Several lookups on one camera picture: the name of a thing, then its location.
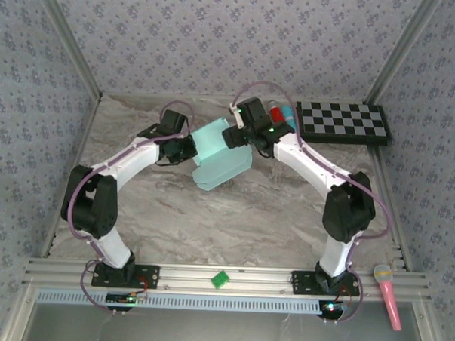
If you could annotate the pink toy microphone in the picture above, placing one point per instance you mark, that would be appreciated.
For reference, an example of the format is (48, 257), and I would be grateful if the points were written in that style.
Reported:
(389, 294)

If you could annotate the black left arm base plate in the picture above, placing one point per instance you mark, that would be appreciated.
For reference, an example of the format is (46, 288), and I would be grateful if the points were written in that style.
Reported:
(149, 274)

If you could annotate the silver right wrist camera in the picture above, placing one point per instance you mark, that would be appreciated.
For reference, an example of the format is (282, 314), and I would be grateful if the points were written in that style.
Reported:
(237, 118)

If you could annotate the aluminium mounting rail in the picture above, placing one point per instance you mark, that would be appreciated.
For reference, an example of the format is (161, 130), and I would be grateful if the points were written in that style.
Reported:
(253, 279)

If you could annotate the black and white checkerboard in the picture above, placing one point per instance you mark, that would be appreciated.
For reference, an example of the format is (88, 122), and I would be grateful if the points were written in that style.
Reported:
(343, 122)

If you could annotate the light blue paper box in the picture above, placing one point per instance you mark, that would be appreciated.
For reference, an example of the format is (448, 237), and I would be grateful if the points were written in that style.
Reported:
(216, 158)

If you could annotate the green block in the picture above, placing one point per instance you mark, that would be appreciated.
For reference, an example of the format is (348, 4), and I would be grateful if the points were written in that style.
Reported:
(220, 280)

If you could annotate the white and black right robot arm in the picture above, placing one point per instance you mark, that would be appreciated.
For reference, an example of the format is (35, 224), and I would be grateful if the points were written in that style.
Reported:
(346, 209)

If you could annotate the aluminium side rail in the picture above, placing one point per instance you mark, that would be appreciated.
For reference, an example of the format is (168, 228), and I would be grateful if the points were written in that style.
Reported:
(378, 162)
(91, 115)

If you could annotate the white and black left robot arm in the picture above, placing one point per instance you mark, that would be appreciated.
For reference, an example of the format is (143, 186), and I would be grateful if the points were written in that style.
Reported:
(90, 202)

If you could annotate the aluminium frame post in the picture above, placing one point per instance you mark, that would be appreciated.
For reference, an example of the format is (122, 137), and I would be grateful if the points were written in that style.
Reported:
(402, 53)
(69, 39)

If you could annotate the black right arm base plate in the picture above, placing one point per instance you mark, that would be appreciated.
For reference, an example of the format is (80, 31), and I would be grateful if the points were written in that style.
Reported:
(302, 281)

